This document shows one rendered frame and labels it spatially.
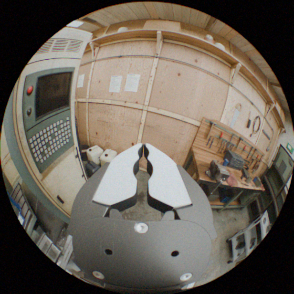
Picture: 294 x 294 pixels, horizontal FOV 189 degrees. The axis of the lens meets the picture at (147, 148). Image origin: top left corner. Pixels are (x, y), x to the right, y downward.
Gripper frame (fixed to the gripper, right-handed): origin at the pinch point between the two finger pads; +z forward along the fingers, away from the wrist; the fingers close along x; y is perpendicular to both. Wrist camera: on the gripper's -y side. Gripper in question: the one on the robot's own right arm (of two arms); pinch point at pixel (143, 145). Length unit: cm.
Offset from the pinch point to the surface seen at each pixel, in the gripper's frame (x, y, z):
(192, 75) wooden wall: 63, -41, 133
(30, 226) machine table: -86, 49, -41
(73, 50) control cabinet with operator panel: -57, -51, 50
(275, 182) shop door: 359, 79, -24
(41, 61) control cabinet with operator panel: -64, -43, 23
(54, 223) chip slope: -65, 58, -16
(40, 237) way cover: -84, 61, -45
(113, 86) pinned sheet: -55, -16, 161
